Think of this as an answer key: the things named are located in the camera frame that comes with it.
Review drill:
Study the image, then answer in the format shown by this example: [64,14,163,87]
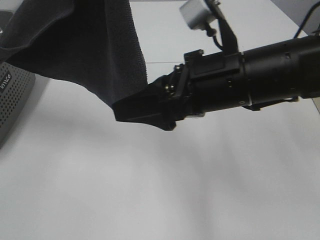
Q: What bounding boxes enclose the grey perforated plastic basket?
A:
[0,53,36,146]

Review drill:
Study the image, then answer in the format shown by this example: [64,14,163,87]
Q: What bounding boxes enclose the dark navy towel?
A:
[0,0,147,106]

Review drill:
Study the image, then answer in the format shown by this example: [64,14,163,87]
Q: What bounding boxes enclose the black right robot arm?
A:
[112,36,320,131]

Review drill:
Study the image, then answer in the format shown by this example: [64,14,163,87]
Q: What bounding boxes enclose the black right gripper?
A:
[112,52,252,131]

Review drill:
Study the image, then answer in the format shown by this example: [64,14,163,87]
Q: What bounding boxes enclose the black camera cable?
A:
[203,0,320,53]

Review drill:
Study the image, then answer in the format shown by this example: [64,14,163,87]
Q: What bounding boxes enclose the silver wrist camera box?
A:
[179,0,217,31]

